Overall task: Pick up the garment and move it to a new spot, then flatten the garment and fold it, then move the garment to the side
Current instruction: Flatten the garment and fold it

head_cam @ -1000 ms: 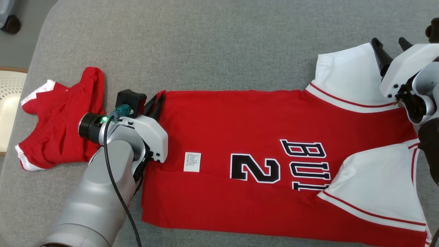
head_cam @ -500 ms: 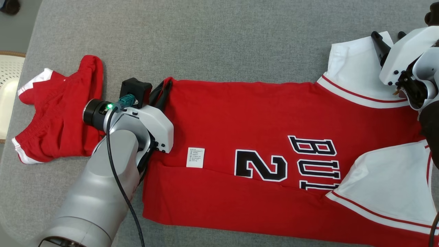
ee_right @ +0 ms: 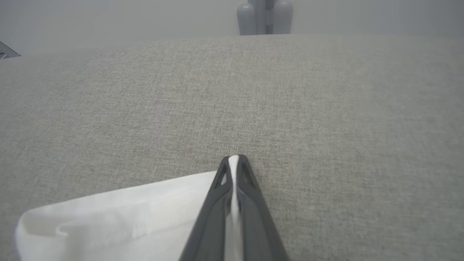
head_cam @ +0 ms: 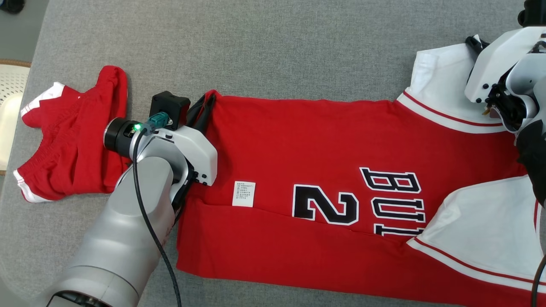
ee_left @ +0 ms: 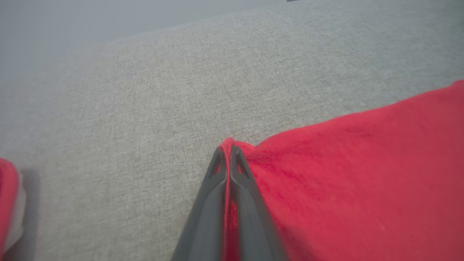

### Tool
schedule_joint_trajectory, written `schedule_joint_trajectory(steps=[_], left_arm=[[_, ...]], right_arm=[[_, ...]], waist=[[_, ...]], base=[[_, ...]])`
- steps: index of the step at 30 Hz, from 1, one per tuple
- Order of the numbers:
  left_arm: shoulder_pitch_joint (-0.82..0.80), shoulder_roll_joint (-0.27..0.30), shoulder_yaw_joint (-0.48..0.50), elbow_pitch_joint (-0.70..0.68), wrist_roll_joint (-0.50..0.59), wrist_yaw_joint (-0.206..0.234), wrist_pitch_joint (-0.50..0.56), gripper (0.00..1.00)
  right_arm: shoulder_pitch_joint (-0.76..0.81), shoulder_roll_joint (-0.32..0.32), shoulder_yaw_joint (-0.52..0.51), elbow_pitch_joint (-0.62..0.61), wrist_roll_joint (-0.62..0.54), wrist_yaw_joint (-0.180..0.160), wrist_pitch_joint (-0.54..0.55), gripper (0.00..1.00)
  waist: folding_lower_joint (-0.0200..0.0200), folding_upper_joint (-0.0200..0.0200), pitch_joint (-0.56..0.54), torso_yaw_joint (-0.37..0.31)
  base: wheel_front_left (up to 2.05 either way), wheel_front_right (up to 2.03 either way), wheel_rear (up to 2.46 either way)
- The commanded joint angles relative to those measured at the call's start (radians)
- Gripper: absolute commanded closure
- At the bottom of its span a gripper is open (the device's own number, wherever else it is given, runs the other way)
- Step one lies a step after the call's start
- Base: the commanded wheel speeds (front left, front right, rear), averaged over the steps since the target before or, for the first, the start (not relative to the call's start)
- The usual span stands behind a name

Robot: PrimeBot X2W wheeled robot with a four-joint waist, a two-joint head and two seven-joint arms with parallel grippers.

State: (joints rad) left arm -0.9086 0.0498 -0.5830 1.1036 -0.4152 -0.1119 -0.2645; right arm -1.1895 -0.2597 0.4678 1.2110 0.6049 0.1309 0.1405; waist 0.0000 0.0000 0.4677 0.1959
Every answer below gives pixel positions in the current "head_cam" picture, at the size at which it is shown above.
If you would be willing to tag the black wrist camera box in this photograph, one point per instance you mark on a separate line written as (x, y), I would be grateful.
(533, 13)
(170, 106)

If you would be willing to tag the red shorts with white trim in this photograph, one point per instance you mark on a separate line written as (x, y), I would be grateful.
(68, 145)

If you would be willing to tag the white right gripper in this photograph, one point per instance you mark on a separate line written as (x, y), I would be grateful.
(499, 59)

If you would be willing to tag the cream perforated laundry basket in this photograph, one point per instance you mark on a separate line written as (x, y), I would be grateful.
(10, 85)

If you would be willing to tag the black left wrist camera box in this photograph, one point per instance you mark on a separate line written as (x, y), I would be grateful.
(170, 106)

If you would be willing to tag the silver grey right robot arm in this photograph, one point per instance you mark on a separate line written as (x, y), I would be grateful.
(533, 162)

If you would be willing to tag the red jersey with white sleeves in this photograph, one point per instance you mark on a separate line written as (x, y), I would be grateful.
(298, 149)

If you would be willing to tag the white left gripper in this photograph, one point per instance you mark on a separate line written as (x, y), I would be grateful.
(196, 149)

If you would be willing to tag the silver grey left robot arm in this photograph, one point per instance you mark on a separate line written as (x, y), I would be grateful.
(119, 238)

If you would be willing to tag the grey fabric sofa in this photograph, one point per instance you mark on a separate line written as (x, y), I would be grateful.
(256, 42)

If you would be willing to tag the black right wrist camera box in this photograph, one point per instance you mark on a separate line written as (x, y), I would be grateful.
(533, 13)

